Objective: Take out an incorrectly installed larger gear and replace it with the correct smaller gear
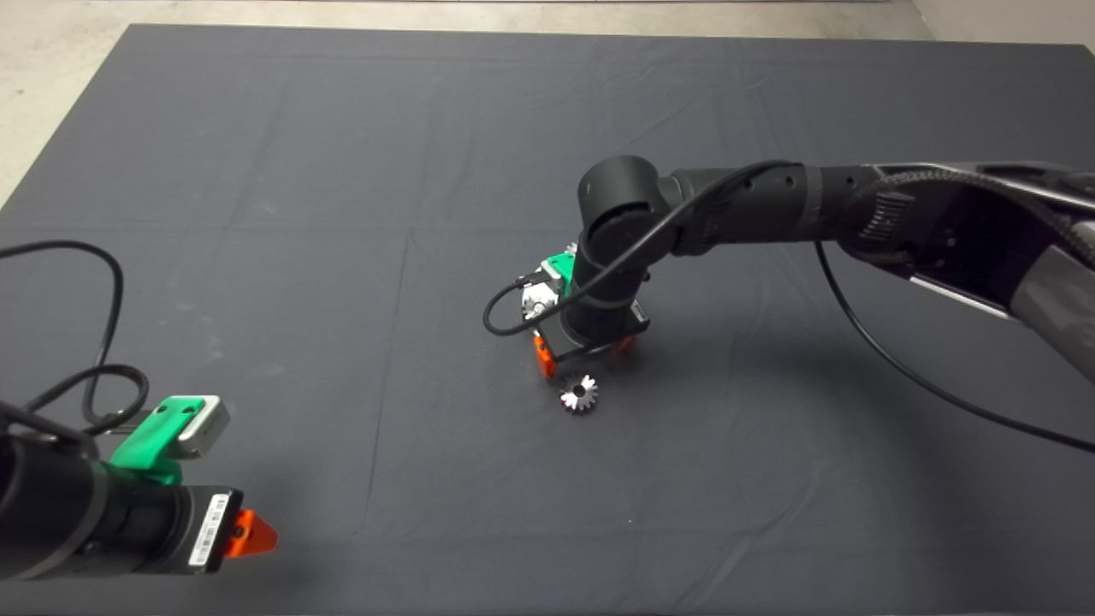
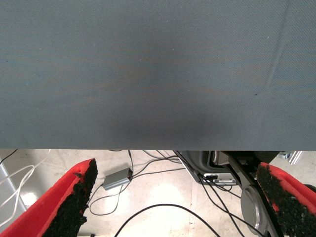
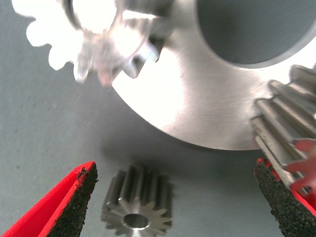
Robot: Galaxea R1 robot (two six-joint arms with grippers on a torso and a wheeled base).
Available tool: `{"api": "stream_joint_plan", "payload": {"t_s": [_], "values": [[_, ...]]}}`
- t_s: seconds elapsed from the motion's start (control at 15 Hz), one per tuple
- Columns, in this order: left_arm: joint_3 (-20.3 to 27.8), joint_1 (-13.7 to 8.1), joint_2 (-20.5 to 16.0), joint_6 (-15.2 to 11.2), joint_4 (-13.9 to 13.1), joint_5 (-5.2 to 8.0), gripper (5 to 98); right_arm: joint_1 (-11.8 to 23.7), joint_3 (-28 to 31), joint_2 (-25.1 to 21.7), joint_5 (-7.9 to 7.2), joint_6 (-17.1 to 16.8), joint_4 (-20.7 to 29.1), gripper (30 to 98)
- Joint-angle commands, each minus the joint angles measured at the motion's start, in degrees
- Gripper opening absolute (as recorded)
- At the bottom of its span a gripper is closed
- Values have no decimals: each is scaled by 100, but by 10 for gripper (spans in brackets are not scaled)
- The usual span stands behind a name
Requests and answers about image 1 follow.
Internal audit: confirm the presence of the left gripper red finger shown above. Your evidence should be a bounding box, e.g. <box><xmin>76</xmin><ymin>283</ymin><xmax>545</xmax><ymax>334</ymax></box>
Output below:
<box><xmin>224</xmin><ymin>509</ymin><xmax>279</xmax><ymax>559</ymax></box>

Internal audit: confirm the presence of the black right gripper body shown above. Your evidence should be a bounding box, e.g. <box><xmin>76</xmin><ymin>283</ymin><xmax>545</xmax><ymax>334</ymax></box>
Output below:
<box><xmin>530</xmin><ymin>295</ymin><xmax>651</xmax><ymax>358</ymax></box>

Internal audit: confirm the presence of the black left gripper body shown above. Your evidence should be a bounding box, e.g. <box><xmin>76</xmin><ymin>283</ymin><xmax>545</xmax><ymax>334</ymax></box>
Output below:
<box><xmin>107</xmin><ymin>479</ymin><xmax>245</xmax><ymax>577</ymax></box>

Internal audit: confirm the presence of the round metal plate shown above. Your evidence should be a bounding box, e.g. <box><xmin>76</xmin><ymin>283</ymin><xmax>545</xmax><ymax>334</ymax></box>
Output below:
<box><xmin>522</xmin><ymin>278</ymin><xmax>561</xmax><ymax>324</ymax></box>

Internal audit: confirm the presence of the dark grey table cloth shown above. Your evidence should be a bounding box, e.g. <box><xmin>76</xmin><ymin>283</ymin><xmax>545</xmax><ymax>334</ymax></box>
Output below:
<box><xmin>0</xmin><ymin>24</ymin><xmax>1095</xmax><ymax>616</ymax></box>

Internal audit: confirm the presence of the right gripper's green camera mount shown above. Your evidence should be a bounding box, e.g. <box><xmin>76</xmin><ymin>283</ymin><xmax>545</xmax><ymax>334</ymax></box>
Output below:
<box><xmin>547</xmin><ymin>250</ymin><xmax>579</xmax><ymax>296</ymax></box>

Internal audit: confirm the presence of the gripper's green camera mount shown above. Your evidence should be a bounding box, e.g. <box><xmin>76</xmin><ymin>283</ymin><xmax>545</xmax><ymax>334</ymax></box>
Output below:
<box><xmin>547</xmin><ymin>250</ymin><xmax>579</xmax><ymax>296</ymax></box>
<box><xmin>111</xmin><ymin>395</ymin><xmax>206</xmax><ymax>485</ymax></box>

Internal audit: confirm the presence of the right arm's black cable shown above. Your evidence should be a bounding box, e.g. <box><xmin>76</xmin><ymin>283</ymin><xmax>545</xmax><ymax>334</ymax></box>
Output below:
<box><xmin>483</xmin><ymin>160</ymin><xmax>1095</xmax><ymax>454</ymax></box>

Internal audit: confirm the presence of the arm's black cable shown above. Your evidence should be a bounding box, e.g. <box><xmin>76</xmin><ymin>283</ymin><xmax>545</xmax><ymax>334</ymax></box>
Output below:
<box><xmin>0</xmin><ymin>241</ymin><xmax>149</xmax><ymax>437</ymax></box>
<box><xmin>483</xmin><ymin>160</ymin><xmax>1095</xmax><ymax>454</ymax></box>

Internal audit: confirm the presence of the left gripper's green camera mount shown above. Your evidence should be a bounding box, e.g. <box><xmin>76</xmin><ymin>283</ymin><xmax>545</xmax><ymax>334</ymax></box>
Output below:
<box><xmin>111</xmin><ymin>395</ymin><xmax>206</xmax><ymax>485</ymax></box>

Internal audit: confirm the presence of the left gripper's silver camera box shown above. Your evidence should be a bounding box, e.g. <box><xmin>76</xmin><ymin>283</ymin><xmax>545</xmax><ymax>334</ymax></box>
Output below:
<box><xmin>175</xmin><ymin>398</ymin><xmax>230</xmax><ymax>459</ymax></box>

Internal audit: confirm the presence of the left arm's black cable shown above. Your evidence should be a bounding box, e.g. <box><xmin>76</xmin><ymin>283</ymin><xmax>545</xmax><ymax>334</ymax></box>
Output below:
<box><xmin>0</xmin><ymin>241</ymin><xmax>149</xmax><ymax>437</ymax></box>

